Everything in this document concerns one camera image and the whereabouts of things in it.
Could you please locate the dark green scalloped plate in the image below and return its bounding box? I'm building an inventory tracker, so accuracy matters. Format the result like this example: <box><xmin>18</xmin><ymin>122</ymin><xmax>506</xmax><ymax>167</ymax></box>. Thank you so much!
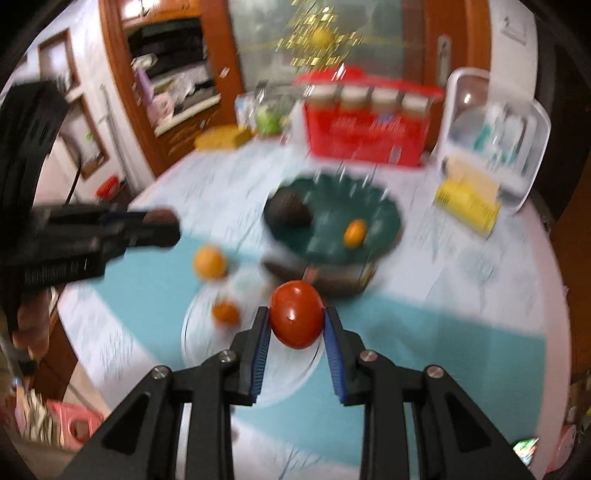
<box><xmin>261</xmin><ymin>171</ymin><xmax>407</xmax><ymax>269</ymax></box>

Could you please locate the golden wall ornament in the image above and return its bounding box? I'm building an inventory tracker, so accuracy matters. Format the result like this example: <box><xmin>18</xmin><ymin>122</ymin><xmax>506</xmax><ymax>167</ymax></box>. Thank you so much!
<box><xmin>272</xmin><ymin>2</ymin><xmax>370</xmax><ymax>70</ymax></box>

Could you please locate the wooden cabinet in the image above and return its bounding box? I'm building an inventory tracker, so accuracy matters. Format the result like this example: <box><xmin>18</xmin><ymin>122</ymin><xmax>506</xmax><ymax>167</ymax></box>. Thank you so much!
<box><xmin>98</xmin><ymin>0</ymin><xmax>246</xmax><ymax>180</ymax></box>

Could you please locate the red gift box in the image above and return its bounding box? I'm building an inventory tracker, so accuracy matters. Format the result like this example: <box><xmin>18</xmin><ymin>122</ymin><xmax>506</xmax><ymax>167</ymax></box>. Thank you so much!
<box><xmin>295</xmin><ymin>66</ymin><xmax>446</xmax><ymax>169</ymax></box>

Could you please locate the yellow tissue pack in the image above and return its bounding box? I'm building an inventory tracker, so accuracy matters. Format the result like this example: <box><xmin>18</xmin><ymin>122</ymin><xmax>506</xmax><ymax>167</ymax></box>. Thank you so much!
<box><xmin>434</xmin><ymin>157</ymin><xmax>504</xmax><ymax>237</ymax></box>

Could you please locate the tree print tablecloth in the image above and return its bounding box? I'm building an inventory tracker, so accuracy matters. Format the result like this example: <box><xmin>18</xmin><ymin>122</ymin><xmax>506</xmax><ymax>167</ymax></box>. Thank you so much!
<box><xmin>58</xmin><ymin>131</ymin><xmax>574</xmax><ymax>480</ymax></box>

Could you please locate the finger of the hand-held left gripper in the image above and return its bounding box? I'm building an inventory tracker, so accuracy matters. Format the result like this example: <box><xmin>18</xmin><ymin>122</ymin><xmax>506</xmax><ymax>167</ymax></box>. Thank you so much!
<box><xmin>99</xmin><ymin>208</ymin><xmax>182</xmax><ymax>250</ymax></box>

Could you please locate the pink plastic stool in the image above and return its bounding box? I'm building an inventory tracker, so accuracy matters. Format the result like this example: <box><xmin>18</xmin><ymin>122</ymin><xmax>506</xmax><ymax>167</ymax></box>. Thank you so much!
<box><xmin>45</xmin><ymin>401</ymin><xmax>105</xmax><ymax>454</ymax></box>

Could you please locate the purple bottle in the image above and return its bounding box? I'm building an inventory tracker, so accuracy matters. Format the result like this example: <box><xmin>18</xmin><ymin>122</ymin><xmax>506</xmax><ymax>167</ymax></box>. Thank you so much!
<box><xmin>133</xmin><ymin>65</ymin><xmax>153</xmax><ymax>108</ymax></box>

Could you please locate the red tomato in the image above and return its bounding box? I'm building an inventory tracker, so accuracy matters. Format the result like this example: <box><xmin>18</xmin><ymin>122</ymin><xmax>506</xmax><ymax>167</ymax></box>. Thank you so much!
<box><xmin>269</xmin><ymin>280</ymin><xmax>325</xmax><ymax>350</ymax></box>

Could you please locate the large orange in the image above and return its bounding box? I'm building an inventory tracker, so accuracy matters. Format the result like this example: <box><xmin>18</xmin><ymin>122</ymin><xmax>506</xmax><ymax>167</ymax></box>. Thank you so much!
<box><xmin>193</xmin><ymin>244</ymin><xmax>228</xmax><ymax>280</ymax></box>

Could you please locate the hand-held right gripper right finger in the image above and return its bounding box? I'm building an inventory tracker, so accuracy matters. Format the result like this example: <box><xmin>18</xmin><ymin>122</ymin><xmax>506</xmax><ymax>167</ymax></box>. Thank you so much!
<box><xmin>324</xmin><ymin>306</ymin><xmax>537</xmax><ymax>480</ymax></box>

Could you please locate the white storage box clear lid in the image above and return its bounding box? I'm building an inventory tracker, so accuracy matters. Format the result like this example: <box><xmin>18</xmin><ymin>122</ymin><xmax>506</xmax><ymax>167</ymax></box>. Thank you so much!
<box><xmin>436</xmin><ymin>67</ymin><xmax>552</xmax><ymax>216</ymax></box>

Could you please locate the green label jar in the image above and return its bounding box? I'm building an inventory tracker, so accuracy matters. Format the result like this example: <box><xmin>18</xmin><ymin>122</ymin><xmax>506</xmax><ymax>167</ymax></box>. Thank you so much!
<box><xmin>256</xmin><ymin>105</ymin><xmax>283</xmax><ymax>137</ymax></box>

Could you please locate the round floral print plate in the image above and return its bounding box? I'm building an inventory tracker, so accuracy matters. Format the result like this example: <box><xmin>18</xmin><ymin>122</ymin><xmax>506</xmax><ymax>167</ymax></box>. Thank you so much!
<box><xmin>182</xmin><ymin>276</ymin><xmax>327</xmax><ymax>408</ymax></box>

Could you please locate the yellow cardboard box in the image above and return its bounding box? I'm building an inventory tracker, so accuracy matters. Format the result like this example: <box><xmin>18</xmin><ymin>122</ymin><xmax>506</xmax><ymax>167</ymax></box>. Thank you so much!
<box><xmin>194</xmin><ymin>126</ymin><xmax>253</xmax><ymax>151</ymax></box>

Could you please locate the small orange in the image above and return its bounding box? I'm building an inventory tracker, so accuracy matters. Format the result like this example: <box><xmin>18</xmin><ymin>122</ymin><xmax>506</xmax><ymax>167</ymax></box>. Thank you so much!
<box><xmin>212</xmin><ymin>300</ymin><xmax>241</xmax><ymax>326</ymax></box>
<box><xmin>343</xmin><ymin>219</ymin><xmax>368</xmax><ymax>249</ymax></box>

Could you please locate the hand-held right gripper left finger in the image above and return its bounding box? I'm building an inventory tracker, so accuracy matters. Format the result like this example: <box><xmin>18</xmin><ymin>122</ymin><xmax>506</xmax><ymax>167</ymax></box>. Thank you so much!
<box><xmin>60</xmin><ymin>306</ymin><xmax>271</xmax><ymax>480</ymax></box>

